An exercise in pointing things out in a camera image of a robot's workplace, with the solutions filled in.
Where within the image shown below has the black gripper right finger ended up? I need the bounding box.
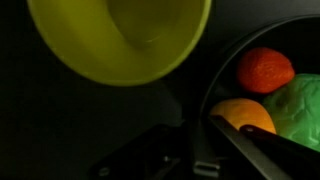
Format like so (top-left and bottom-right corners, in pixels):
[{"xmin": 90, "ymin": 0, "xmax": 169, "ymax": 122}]
[{"xmin": 193, "ymin": 116, "xmax": 320, "ymax": 180}]

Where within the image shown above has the black bowl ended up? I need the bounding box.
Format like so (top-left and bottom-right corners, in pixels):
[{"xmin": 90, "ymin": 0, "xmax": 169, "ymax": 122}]
[{"xmin": 198, "ymin": 14, "xmax": 320, "ymax": 158}]

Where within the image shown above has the green toy vegetable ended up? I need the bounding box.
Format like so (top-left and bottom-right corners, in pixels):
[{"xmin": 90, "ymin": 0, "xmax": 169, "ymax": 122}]
[{"xmin": 263, "ymin": 74, "xmax": 320, "ymax": 151}]

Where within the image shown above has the yellow top stacked cup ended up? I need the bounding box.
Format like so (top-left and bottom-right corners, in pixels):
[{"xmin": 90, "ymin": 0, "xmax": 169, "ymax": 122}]
[{"xmin": 26, "ymin": 0, "xmax": 213, "ymax": 86}]

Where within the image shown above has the red toy strawberry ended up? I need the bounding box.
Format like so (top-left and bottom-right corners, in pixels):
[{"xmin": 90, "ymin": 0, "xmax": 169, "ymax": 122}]
[{"xmin": 237, "ymin": 47, "xmax": 295, "ymax": 94}]

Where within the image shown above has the orange toy fruit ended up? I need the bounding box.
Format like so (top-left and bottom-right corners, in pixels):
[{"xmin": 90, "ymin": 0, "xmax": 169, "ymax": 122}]
[{"xmin": 210, "ymin": 98, "xmax": 276, "ymax": 134}]

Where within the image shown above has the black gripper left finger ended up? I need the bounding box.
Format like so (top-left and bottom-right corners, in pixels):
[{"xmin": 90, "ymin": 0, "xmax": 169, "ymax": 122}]
[{"xmin": 88, "ymin": 124, "xmax": 184, "ymax": 180}]

